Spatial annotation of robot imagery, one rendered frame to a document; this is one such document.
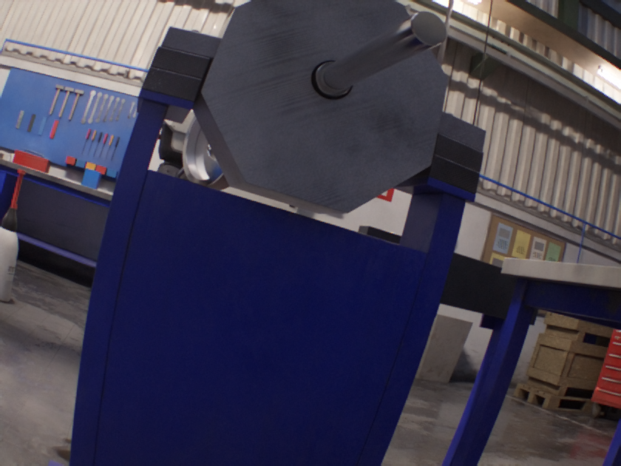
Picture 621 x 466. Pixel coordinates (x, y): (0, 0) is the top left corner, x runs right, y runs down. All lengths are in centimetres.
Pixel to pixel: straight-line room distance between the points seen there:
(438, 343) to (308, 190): 540
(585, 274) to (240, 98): 76
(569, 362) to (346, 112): 505
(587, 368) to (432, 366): 174
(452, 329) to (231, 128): 553
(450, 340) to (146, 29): 436
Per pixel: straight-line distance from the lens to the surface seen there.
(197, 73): 134
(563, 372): 619
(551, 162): 803
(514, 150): 772
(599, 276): 129
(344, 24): 142
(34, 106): 678
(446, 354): 676
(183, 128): 357
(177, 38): 135
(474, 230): 736
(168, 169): 290
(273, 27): 138
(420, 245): 150
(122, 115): 661
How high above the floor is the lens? 72
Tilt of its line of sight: 4 degrees up
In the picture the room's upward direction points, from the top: 16 degrees clockwise
